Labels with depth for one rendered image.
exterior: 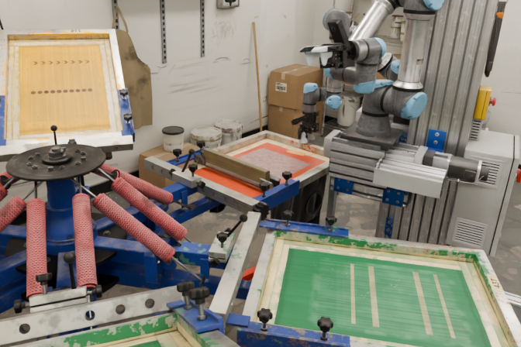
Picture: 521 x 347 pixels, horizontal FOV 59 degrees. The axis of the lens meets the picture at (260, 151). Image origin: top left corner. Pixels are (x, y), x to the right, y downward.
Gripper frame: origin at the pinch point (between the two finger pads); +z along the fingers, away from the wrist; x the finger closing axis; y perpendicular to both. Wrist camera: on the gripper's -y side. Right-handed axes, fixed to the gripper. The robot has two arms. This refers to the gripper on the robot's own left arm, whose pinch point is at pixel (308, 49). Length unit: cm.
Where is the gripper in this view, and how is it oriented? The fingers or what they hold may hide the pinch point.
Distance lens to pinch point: 149.8
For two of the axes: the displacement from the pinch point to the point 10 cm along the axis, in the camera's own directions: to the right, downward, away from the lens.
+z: -7.8, 2.0, -5.9
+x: -6.2, -1.8, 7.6
